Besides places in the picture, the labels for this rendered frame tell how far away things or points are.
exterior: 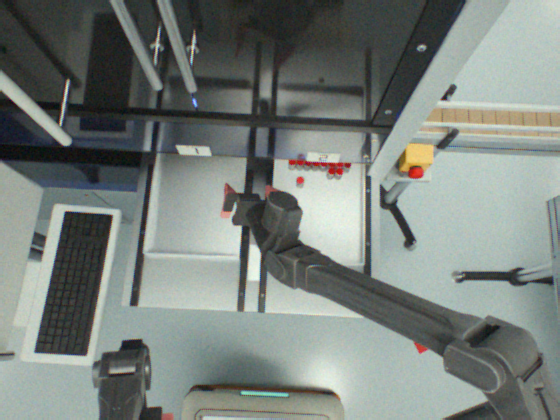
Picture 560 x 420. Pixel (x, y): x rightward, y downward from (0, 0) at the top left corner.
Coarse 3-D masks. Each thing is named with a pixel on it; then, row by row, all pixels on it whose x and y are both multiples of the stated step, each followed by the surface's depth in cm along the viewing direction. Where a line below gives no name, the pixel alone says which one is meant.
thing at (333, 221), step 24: (360, 168) 136; (288, 192) 134; (312, 192) 134; (336, 192) 134; (360, 192) 134; (312, 216) 132; (336, 216) 132; (360, 216) 132; (312, 240) 130; (336, 240) 130; (360, 240) 130; (360, 264) 126
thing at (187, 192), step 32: (160, 160) 135; (192, 160) 136; (224, 160) 136; (160, 192) 133; (192, 192) 133; (160, 224) 131; (192, 224) 131; (224, 224) 131; (192, 256) 127; (224, 256) 125
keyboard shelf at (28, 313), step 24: (120, 216) 140; (48, 240) 137; (48, 264) 135; (24, 288) 134; (24, 312) 132; (96, 312) 132; (96, 336) 130; (24, 360) 128; (48, 360) 128; (72, 360) 128
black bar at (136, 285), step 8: (152, 168) 133; (152, 176) 132; (144, 200) 130; (144, 208) 130; (144, 216) 129; (144, 224) 129; (144, 232) 128; (136, 256) 126; (136, 264) 126; (136, 272) 125; (136, 280) 125; (136, 288) 124; (136, 296) 124; (136, 304) 123
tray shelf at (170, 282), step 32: (256, 160) 136; (256, 192) 134; (128, 256) 128; (160, 256) 128; (128, 288) 126; (160, 288) 126; (192, 288) 126; (224, 288) 126; (256, 288) 127; (288, 288) 127
